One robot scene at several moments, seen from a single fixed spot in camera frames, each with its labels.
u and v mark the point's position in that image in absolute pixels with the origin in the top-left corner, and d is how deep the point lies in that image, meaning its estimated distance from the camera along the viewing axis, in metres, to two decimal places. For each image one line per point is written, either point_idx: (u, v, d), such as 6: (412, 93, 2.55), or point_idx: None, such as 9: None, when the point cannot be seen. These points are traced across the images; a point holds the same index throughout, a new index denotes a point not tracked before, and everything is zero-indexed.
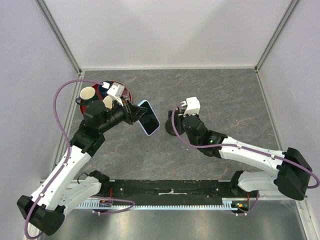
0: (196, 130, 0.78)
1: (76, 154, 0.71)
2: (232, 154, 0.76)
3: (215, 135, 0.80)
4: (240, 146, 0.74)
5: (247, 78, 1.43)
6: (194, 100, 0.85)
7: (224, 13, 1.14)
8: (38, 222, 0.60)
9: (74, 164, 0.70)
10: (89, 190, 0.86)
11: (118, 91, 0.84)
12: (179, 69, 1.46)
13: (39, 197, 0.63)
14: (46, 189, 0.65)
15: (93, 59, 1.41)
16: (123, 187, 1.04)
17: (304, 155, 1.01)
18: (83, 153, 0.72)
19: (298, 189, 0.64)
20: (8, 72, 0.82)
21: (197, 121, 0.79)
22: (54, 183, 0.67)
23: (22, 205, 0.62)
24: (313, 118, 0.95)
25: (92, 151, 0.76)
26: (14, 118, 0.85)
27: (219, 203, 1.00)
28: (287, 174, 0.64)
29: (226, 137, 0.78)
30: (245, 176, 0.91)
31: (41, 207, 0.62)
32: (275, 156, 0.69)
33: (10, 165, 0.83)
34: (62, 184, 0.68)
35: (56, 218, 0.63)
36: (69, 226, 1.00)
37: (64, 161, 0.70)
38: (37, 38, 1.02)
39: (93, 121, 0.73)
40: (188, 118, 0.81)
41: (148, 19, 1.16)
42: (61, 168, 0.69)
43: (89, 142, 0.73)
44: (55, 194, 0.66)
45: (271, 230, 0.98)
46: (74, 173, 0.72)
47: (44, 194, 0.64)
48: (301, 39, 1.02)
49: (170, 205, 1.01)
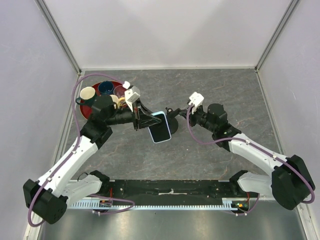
0: (217, 118, 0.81)
1: (85, 143, 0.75)
2: (239, 148, 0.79)
3: (231, 129, 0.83)
4: (248, 142, 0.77)
5: (247, 78, 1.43)
6: (197, 96, 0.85)
7: (224, 13, 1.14)
8: (42, 207, 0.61)
9: (82, 152, 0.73)
10: (89, 187, 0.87)
11: (133, 97, 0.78)
12: (179, 69, 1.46)
13: (46, 181, 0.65)
14: (53, 174, 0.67)
15: (92, 59, 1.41)
16: (123, 187, 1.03)
17: (304, 155, 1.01)
18: (92, 144, 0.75)
19: (289, 193, 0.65)
20: (8, 72, 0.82)
21: (221, 110, 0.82)
22: (61, 170, 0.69)
23: (28, 189, 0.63)
24: (313, 118, 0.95)
25: (100, 143, 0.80)
26: (14, 117, 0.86)
27: (219, 203, 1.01)
28: (282, 176, 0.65)
29: (240, 133, 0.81)
30: (247, 176, 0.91)
31: (47, 191, 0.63)
32: (277, 158, 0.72)
33: (10, 165, 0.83)
34: (69, 171, 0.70)
35: (60, 206, 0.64)
36: (69, 226, 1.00)
37: (74, 149, 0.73)
38: (37, 37, 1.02)
39: (100, 115, 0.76)
40: (213, 105, 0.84)
41: (148, 19, 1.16)
42: (70, 155, 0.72)
43: (96, 135, 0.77)
44: (62, 180, 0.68)
45: (272, 231, 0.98)
46: (81, 163, 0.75)
47: (52, 179, 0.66)
48: (301, 39, 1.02)
49: (170, 205, 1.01)
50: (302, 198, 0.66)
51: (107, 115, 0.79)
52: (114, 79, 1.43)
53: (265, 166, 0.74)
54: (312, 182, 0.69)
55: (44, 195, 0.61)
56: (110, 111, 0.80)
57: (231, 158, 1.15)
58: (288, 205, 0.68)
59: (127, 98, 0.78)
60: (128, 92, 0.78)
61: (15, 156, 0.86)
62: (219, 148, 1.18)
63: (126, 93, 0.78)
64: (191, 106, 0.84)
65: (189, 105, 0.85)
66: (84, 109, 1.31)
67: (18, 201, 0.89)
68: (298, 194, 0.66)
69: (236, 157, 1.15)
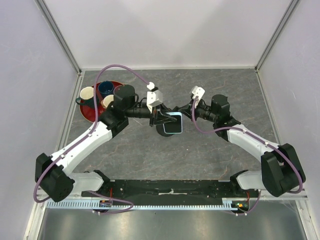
0: (219, 109, 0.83)
1: (101, 129, 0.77)
2: (236, 136, 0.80)
3: (232, 120, 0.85)
4: (245, 131, 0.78)
5: (247, 78, 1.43)
6: (198, 89, 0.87)
7: (224, 13, 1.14)
8: (52, 181, 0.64)
9: (98, 137, 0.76)
10: (91, 181, 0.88)
11: (155, 103, 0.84)
12: (179, 69, 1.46)
13: (59, 157, 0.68)
14: (67, 152, 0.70)
15: (92, 59, 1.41)
16: (123, 187, 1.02)
17: (304, 155, 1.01)
18: (108, 131, 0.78)
19: (275, 179, 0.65)
20: (8, 72, 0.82)
21: (224, 101, 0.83)
22: (75, 149, 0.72)
23: (41, 162, 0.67)
24: (313, 117, 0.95)
25: (115, 132, 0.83)
26: (14, 117, 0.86)
27: (219, 203, 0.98)
28: (271, 160, 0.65)
29: (239, 124, 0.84)
30: (245, 172, 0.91)
31: (58, 167, 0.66)
32: (268, 144, 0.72)
33: (10, 165, 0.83)
34: (82, 152, 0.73)
35: (67, 184, 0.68)
36: (69, 226, 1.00)
37: (90, 132, 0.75)
38: (37, 37, 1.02)
39: (121, 104, 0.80)
40: (217, 96, 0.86)
41: (148, 19, 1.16)
42: (86, 137, 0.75)
43: (113, 123, 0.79)
44: (74, 159, 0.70)
45: (272, 231, 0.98)
46: (94, 146, 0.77)
47: (64, 156, 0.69)
48: (301, 40, 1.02)
49: (170, 205, 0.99)
50: (290, 186, 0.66)
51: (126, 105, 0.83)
52: (113, 79, 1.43)
53: (256, 152, 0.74)
54: (302, 172, 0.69)
55: (54, 169, 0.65)
56: (129, 103, 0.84)
57: (231, 158, 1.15)
58: (275, 191, 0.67)
59: (148, 102, 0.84)
60: (151, 97, 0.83)
61: (15, 156, 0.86)
62: (219, 148, 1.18)
63: (149, 97, 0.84)
64: (195, 99, 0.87)
65: (193, 99, 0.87)
66: (84, 108, 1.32)
67: (18, 201, 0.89)
68: (285, 182, 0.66)
69: (236, 157, 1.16)
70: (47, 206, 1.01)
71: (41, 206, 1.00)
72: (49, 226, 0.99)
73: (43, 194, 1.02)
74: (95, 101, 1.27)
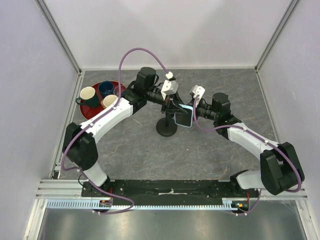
0: (220, 107, 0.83)
1: (124, 104, 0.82)
2: (236, 134, 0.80)
3: (233, 119, 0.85)
4: (245, 129, 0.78)
5: (247, 78, 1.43)
6: (198, 88, 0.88)
7: (224, 13, 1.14)
8: (82, 147, 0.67)
9: (121, 111, 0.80)
10: (98, 174, 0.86)
11: (169, 92, 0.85)
12: (179, 69, 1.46)
13: (89, 125, 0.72)
14: (95, 122, 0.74)
15: (92, 59, 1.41)
16: (123, 187, 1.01)
17: (304, 155, 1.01)
18: (130, 107, 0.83)
19: (274, 177, 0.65)
20: (8, 72, 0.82)
21: (225, 99, 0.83)
22: (101, 120, 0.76)
23: (70, 130, 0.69)
24: (313, 118, 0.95)
25: (135, 109, 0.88)
26: (14, 117, 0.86)
27: (219, 203, 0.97)
28: (270, 159, 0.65)
29: (239, 122, 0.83)
30: (245, 171, 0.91)
31: (87, 134, 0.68)
32: (268, 143, 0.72)
33: (10, 165, 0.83)
34: (107, 125, 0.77)
35: (94, 151, 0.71)
36: (69, 226, 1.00)
37: (114, 106, 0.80)
38: (37, 37, 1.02)
39: (141, 82, 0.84)
40: (218, 94, 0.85)
41: (148, 19, 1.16)
42: (110, 111, 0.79)
43: (133, 100, 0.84)
44: (101, 128, 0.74)
45: (271, 231, 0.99)
46: (116, 120, 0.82)
47: (93, 125, 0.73)
48: (301, 40, 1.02)
49: (170, 205, 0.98)
50: (288, 185, 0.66)
51: (147, 85, 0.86)
52: (114, 78, 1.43)
53: (256, 151, 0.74)
54: (301, 171, 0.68)
55: (85, 136, 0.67)
56: (150, 83, 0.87)
57: (231, 159, 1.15)
58: (273, 190, 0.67)
59: (162, 90, 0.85)
60: (166, 85, 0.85)
61: (15, 156, 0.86)
62: (219, 148, 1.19)
63: (164, 86, 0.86)
64: (196, 98, 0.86)
65: (194, 98, 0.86)
66: (83, 108, 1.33)
67: (18, 201, 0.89)
68: (283, 181, 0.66)
69: (236, 157, 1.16)
70: (47, 205, 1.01)
71: (41, 206, 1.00)
72: (49, 226, 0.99)
73: (43, 194, 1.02)
74: (95, 100, 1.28)
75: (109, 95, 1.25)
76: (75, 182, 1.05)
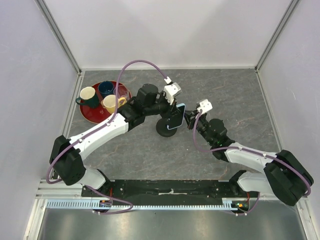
0: (218, 134, 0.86)
1: (119, 120, 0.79)
2: (233, 154, 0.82)
3: (227, 142, 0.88)
4: (240, 148, 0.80)
5: (247, 78, 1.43)
6: (206, 103, 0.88)
7: (224, 13, 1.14)
8: (66, 163, 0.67)
9: (115, 128, 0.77)
10: (96, 178, 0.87)
11: (178, 93, 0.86)
12: (179, 69, 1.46)
13: (77, 141, 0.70)
14: (85, 137, 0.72)
15: (92, 59, 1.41)
16: (123, 187, 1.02)
17: (304, 157, 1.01)
18: (125, 124, 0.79)
19: (284, 188, 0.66)
20: (8, 72, 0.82)
21: (222, 127, 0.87)
22: (92, 136, 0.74)
23: (59, 143, 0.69)
24: (313, 118, 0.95)
25: (131, 126, 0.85)
26: (14, 117, 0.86)
27: (219, 203, 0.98)
28: (274, 171, 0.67)
29: (234, 142, 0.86)
30: (246, 175, 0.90)
31: (74, 150, 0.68)
32: (267, 155, 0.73)
33: (10, 165, 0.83)
34: (97, 141, 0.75)
35: (80, 167, 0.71)
36: (68, 226, 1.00)
37: (108, 121, 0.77)
38: (37, 37, 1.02)
39: (142, 99, 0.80)
40: (214, 120, 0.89)
41: (148, 19, 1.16)
42: (103, 126, 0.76)
43: (131, 118, 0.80)
44: (90, 144, 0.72)
45: (271, 230, 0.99)
46: (110, 136, 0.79)
47: (82, 141, 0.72)
48: (302, 40, 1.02)
49: (170, 205, 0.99)
50: (301, 192, 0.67)
51: (148, 102, 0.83)
52: (113, 79, 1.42)
53: (257, 165, 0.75)
54: (308, 173, 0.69)
55: (72, 152, 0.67)
56: (152, 100, 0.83)
57: None
58: (290, 201, 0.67)
59: (172, 93, 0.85)
60: (173, 88, 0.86)
61: (15, 156, 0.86)
62: None
63: (171, 89, 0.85)
64: (200, 112, 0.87)
65: (198, 111, 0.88)
66: (83, 108, 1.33)
67: (18, 202, 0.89)
68: (295, 189, 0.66)
69: None
70: (47, 205, 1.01)
71: (41, 206, 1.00)
72: (49, 226, 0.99)
73: (43, 194, 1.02)
74: (94, 101, 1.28)
75: (109, 95, 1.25)
76: None
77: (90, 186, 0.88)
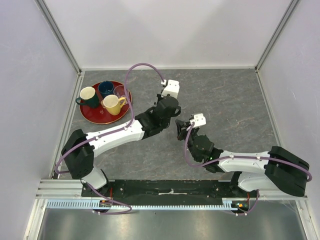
0: (208, 151, 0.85)
1: (136, 126, 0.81)
2: (228, 165, 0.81)
3: (215, 152, 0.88)
4: (232, 156, 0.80)
5: (247, 78, 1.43)
6: (201, 118, 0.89)
7: (224, 13, 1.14)
8: (77, 158, 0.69)
9: (131, 133, 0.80)
10: (96, 178, 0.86)
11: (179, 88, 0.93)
12: (179, 69, 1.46)
13: (94, 138, 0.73)
14: (101, 136, 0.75)
15: (92, 59, 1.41)
16: (123, 187, 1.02)
17: (304, 156, 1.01)
18: (142, 132, 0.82)
19: (291, 184, 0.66)
20: (8, 72, 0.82)
21: (208, 142, 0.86)
22: (108, 136, 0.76)
23: (75, 136, 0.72)
24: (313, 118, 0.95)
25: (146, 135, 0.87)
26: (14, 117, 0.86)
27: (219, 203, 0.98)
28: (276, 172, 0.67)
29: (222, 151, 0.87)
30: (245, 176, 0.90)
31: (87, 146, 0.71)
32: (262, 157, 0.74)
33: (10, 165, 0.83)
34: (112, 142, 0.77)
35: (90, 164, 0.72)
36: (68, 226, 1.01)
37: (126, 126, 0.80)
38: (37, 37, 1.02)
39: (161, 111, 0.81)
40: (197, 138, 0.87)
41: (148, 20, 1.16)
42: (121, 129, 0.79)
43: (147, 126, 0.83)
44: (105, 144, 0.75)
45: (271, 230, 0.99)
46: (124, 140, 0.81)
47: (98, 139, 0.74)
48: (302, 40, 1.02)
49: (170, 205, 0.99)
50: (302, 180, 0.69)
51: (166, 115, 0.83)
52: (113, 79, 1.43)
53: (256, 169, 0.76)
54: (302, 160, 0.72)
55: (86, 147, 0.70)
56: (171, 114, 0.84)
57: None
58: (298, 193, 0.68)
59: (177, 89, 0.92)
60: (175, 85, 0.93)
61: (15, 155, 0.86)
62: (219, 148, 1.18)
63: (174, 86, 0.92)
64: (192, 124, 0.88)
65: (190, 123, 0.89)
66: (84, 108, 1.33)
67: (18, 201, 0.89)
68: (298, 180, 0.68)
69: None
70: (47, 205, 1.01)
71: (41, 206, 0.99)
72: (49, 226, 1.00)
73: (43, 194, 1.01)
74: (94, 100, 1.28)
75: (109, 95, 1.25)
76: (75, 181, 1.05)
77: (89, 185, 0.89)
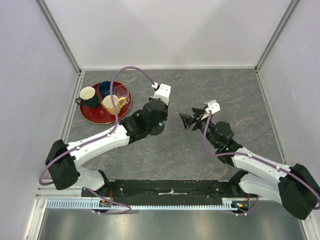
0: (224, 139, 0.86)
1: (121, 132, 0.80)
2: (242, 161, 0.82)
3: (234, 144, 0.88)
4: (250, 155, 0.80)
5: (247, 78, 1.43)
6: (215, 105, 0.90)
7: (224, 13, 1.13)
8: (60, 169, 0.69)
9: (115, 139, 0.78)
10: (94, 179, 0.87)
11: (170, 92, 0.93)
12: (179, 69, 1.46)
13: (75, 148, 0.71)
14: (82, 145, 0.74)
15: (92, 59, 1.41)
16: (123, 187, 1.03)
17: (305, 156, 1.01)
18: (126, 137, 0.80)
19: (301, 205, 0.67)
20: (8, 72, 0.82)
21: (228, 131, 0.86)
22: (90, 145, 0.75)
23: (56, 148, 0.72)
24: (313, 118, 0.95)
25: (132, 139, 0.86)
26: (14, 117, 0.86)
27: (219, 203, 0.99)
28: (288, 186, 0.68)
29: (241, 147, 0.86)
30: (248, 178, 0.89)
31: (68, 157, 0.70)
32: (281, 169, 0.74)
33: (11, 165, 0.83)
34: (94, 151, 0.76)
35: (73, 175, 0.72)
36: (68, 226, 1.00)
37: (109, 132, 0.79)
38: (37, 37, 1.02)
39: (148, 114, 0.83)
40: (220, 124, 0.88)
41: (148, 20, 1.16)
42: (104, 136, 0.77)
43: (133, 131, 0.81)
44: (87, 153, 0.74)
45: (271, 230, 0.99)
46: (108, 147, 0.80)
47: (79, 148, 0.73)
48: (302, 40, 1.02)
49: (170, 205, 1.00)
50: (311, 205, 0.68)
51: (153, 118, 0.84)
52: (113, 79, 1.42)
53: (269, 178, 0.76)
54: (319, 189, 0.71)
55: (67, 158, 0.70)
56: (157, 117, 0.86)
57: None
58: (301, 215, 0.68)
59: (167, 94, 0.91)
60: (166, 89, 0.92)
61: (15, 155, 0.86)
62: None
63: (164, 90, 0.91)
64: (210, 113, 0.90)
65: (207, 112, 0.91)
66: (83, 108, 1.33)
67: (18, 201, 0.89)
68: (307, 204, 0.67)
69: None
70: (47, 205, 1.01)
71: (41, 206, 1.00)
72: (49, 225, 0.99)
73: (43, 194, 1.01)
74: (94, 100, 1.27)
75: (110, 95, 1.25)
76: None
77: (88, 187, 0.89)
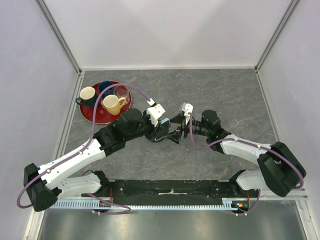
0: (211, 124, 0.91)
1: (94, 147, 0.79)
2: (229, 146, 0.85)
3: (223, 133, 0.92)
4: (236, 139, 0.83)
5: (247, 78, 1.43)
6: (187, 105, 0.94)
7: (224, 13, 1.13)
8: (34, 194, 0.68)
9: (88, 155, 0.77)
10: (86, 185, 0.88)
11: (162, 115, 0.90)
12: (179, 69, 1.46)
13: (45, 172, 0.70)
14: (53, 168, 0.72)
15: (92, 59, 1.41)
16: (123, 187, 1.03)
17: (304, 156, 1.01)
18: (100, 151, 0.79)
19: (279, 181, 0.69)
20: (8, 72, 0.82)
21: (215, 117, 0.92)
22: (62, 165, 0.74)
23: (28, 172, 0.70)
24: (313, 118, 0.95)
25: (109, 151, 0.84)
26: (14, 117, 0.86)
27: (219, 203, 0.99)
28: (267, 161, 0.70)
29: (230, 134, 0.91)
30: (245, 174, 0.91)
31: (41, 182, 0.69)
32: (261, 147, 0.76)
33: (11, 165, 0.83)
34: (67, 171, 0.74)
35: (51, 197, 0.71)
36: (68, 226, 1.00)
37: (81, 149, 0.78)
38: (37, 37, 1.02)
39: (123, 125, 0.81)
40: (208, 112, 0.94)
41: (147, 20, 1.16)
42: (76, 154, 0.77)
43: (108, 144, 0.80)
44: (59, 175, 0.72)
45: (271, 230, 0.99)
46: (83, 164, 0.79)
47: (51, 171, 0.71)
48: (302, 40, 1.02)
49: (170, 205, 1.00)
50: (292, 183, 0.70)
51: (129, 129, 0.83)
52: (113, 79, 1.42)
53: (251, 156, 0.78)
54: (301, 166, 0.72)
55: (39, 183, 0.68)
56: (133, 127, 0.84)
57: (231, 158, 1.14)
58: (282, 191, 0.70)
59: (156, 117, 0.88)
60: (158, 111, 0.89)
61: (15, 155, 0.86)
62: None
63: (156, 112, 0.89)
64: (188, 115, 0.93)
65: (185, 117, 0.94)
66: (84, 108, 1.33)
67: None
68: (287, 180, 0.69)
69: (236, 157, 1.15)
70: None
71: None
72: (49, 225, 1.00)
73: None
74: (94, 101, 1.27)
75: (110, 95, 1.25)
76: None
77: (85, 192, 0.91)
